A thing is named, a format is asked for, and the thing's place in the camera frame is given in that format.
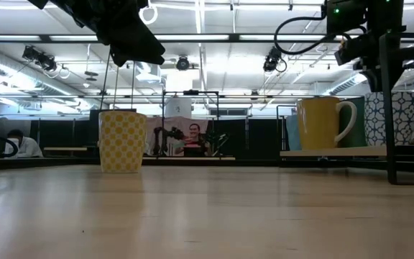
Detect thin hanging cord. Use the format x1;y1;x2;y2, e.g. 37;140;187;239
112;66;119;109

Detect teal mug white handle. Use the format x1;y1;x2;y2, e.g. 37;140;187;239
337;96;368;148

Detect large yellow mug white handle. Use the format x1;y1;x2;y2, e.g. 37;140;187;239
295;96;358;150

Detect person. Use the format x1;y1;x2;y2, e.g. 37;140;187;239
183;123;211;158
4;129;45;158

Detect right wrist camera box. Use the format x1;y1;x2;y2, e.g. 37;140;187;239
334;34;377;66

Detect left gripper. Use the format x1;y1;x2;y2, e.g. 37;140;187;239
48;0;165;68

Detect black frame wooden shelf rack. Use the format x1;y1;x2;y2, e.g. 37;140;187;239
280;32;414;186

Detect pink backdrop curtain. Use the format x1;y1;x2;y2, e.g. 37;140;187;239
145;116;210;156

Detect white mug yellow dots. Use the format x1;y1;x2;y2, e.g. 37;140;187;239
98;110;147;174

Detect white light strip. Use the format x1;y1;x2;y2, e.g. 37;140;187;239
48;35;98;41
0;35;42;41
155;35;229;41
239;35;326;41

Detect white mug blue mosaic pattern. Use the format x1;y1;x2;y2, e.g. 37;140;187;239
364;91;414;147

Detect light blue mug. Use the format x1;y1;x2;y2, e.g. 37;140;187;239
285;114;303;151

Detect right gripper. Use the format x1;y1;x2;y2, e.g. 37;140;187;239
353;28;414;93

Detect black partition panel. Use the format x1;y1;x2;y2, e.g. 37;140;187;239
208;117;288;159

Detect black background frame rig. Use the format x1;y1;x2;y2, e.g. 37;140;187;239
162;89;219;158

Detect black ceiling camera with cable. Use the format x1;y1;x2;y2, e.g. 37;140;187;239
262;45;288;73

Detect white cable ring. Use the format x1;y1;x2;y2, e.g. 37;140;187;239
139;4;159;25

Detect black table edge rail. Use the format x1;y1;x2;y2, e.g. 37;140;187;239
0;157;414;172

